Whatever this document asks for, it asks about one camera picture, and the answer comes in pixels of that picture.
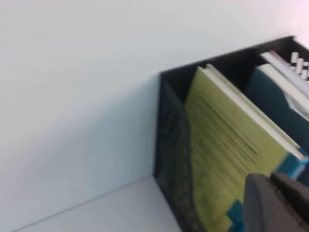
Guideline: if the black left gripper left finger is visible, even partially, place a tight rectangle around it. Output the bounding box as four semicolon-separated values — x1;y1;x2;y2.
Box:
242;173;302;232

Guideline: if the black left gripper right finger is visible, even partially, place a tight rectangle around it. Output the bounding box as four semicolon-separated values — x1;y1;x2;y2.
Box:
270;171;309;232

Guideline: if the yellow teal mechanical design book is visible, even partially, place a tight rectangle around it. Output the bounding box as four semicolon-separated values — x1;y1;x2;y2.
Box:
184;63;309;232

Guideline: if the white-spine car book teal cover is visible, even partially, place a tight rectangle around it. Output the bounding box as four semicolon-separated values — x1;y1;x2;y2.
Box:
244;63;309;155

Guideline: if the white book orange stripe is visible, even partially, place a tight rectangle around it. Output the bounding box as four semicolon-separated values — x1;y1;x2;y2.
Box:
260;50;309;84

